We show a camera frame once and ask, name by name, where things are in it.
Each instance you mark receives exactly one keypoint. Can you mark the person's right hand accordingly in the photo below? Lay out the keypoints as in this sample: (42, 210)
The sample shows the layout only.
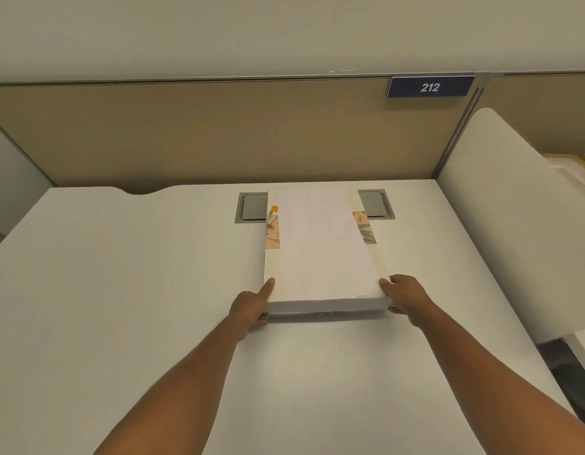
(408, 293)

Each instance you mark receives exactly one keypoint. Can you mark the person's left hand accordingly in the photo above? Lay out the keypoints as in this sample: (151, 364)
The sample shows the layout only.
(247, 311)

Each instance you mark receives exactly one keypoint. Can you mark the person's left thumb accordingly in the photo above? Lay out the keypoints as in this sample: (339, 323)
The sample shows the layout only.
(266, 289)

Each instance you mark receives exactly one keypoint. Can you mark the person's right thumb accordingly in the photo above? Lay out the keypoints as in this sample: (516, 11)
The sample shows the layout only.
(386, 288)

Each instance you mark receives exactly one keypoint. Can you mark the white floral box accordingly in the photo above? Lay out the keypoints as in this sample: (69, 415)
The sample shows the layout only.
(320, 251)

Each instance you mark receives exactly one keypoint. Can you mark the person's left forearm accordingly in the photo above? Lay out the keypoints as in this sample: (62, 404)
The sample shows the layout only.
(178, 388)

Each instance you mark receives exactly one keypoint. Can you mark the person's right forearm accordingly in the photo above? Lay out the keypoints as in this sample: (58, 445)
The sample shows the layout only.
(496, 379)

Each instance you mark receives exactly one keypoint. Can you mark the white rounded side divider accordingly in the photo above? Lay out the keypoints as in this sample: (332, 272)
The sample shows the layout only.
(510, 222)

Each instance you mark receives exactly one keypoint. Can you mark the dark blue number sign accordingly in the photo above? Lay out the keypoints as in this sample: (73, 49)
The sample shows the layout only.
(430, 87)

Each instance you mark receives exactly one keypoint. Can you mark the beige neighbouring partition panel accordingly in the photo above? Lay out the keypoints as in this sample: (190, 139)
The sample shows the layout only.
(543, 108)

